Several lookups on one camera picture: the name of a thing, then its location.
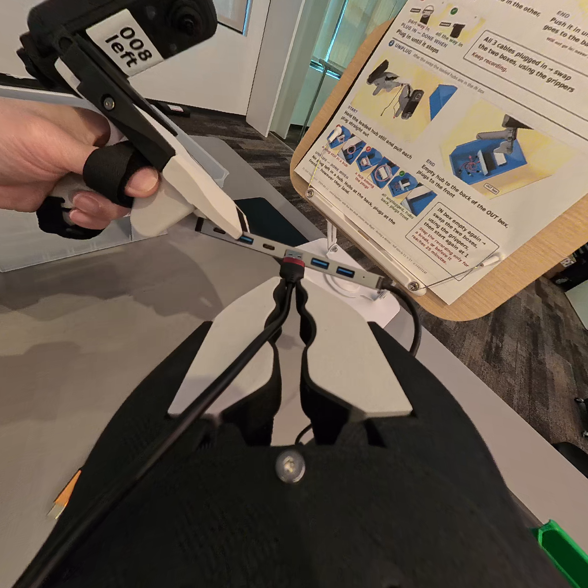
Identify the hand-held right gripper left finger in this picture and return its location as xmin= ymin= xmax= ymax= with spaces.
xmin=167 ymin=278 xmax=295 ymax=422

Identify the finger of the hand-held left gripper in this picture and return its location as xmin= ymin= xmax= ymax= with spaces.
xmin=130 ymin=197 xmax=199 ymax=238
xmin=162 ymin=153 xmax=252 ymax=239

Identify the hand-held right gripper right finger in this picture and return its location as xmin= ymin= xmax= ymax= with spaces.
xmin=295 ymin=279 xmax=414 ymax=422

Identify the black hub cable grey plug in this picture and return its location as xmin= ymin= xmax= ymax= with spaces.
xmin=380 ymin=281 xmax=423 ymax=359

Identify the grey usb hub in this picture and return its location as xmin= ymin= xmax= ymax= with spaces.
xmin=195 ymin=217 xmax=386 ymax=301

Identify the red plug usb cable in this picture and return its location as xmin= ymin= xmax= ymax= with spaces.
xmin=9 ymin=249 xmax=307 ymax=588

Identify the clear plastic bin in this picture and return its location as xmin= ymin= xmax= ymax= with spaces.
xmin=0 ymin=71 xmax=230 ymax=273

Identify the orange plug usb cable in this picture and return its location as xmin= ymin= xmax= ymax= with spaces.
xmin=46 ymin=469 xmax=84 ymax=521

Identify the person's left hand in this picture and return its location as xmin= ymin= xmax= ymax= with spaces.
xmin=0 ymin=96 xmax=161 ymax=230

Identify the white stand base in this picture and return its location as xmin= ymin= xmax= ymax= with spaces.
xmin=301 ymin=220 xmax=401 ymax=329

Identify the wooden poster board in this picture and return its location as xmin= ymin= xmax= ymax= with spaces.
xmin=289 ymin=21 xmax=588 ymax=322

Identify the printed instruction poster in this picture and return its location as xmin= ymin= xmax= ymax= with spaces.
xmin=294 ymin=0 xmax=588 ymax=306

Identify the green plastic bin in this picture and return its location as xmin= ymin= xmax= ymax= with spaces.
xmin=530 ymin=519 xmax=588 ymax=588

